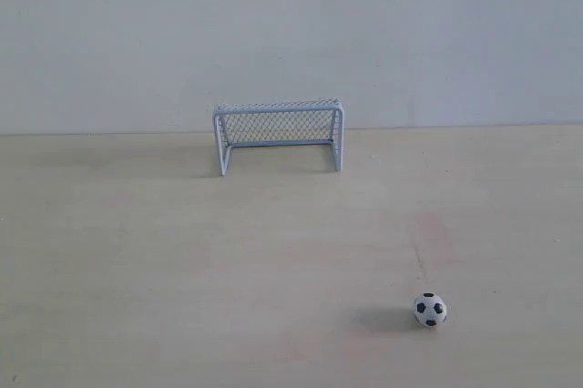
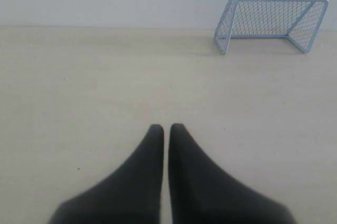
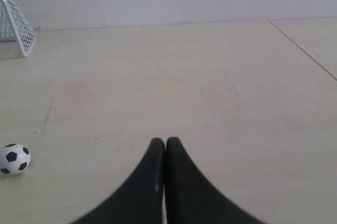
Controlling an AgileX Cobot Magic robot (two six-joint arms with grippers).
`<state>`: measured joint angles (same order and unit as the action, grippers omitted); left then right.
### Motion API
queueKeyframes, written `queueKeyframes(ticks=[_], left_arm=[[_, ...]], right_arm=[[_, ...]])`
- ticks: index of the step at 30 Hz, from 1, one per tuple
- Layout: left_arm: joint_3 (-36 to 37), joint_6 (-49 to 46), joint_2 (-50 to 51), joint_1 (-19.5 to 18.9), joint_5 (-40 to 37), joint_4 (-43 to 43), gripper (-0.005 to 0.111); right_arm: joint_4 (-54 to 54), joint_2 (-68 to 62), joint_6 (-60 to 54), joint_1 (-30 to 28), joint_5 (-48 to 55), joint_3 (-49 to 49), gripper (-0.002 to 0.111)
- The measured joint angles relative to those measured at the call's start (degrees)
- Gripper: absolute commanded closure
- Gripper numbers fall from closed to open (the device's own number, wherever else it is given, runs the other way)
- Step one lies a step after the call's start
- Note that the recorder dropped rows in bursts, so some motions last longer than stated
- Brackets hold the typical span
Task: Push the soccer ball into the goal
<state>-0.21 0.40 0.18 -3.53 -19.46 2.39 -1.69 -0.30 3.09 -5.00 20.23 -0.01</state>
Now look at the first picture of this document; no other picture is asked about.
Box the black and white soccer ball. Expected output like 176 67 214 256
414 292 447 328

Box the small white soccer goal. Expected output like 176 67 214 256
212 98 345 176

